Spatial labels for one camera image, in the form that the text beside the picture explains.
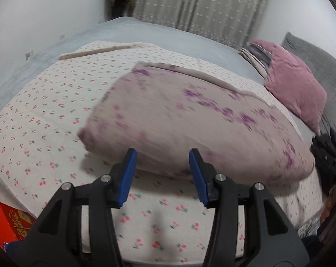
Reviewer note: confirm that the floral padded coat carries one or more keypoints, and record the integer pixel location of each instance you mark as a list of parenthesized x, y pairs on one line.
[(184, 116)]

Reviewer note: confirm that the stack of folded blankets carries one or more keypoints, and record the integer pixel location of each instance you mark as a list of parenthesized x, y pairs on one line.
[(254, 58)]

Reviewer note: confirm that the grey star pattern curtain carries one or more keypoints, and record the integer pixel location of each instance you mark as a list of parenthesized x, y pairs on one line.
[(201, 8)]

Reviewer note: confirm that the black puffer jacket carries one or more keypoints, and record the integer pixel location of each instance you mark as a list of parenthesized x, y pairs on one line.
[(329, 158)]

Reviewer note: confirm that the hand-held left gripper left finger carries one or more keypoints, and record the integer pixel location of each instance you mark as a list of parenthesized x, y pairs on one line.
[(127, 178)]

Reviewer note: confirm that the pink velvet pillow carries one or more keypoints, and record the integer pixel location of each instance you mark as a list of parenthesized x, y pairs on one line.
[(293, 89)]

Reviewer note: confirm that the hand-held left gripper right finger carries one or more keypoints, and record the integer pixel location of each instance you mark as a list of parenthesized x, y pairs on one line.
[(198, 178)]

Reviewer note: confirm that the red cardboard box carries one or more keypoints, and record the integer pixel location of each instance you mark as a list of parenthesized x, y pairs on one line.
[(6, 222)]

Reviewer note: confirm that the grey bed cover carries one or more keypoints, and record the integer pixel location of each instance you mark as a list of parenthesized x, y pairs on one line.
[(170, 41)]

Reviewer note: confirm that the grey quilted pillow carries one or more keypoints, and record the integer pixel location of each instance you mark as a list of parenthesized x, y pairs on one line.
[(324, 69)]

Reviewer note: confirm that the cherry print bed sheet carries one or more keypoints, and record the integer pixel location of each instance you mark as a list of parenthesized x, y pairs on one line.
[(45, 116)]

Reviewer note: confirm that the grey fluffy cloth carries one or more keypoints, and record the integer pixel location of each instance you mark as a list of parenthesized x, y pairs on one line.
[(308, 228)]

